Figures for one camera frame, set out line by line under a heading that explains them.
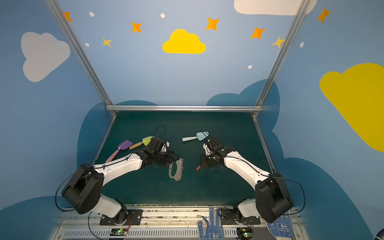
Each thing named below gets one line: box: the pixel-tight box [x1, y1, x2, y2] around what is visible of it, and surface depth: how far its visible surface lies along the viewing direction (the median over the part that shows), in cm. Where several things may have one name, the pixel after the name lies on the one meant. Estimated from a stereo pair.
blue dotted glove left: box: [197, 206, 225, 240], surface depth 73 cm
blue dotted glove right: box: [266, 211, 294, 240], surface depth 73 cm
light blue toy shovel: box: [182, 131, 210, 142], surface depth 109 cm
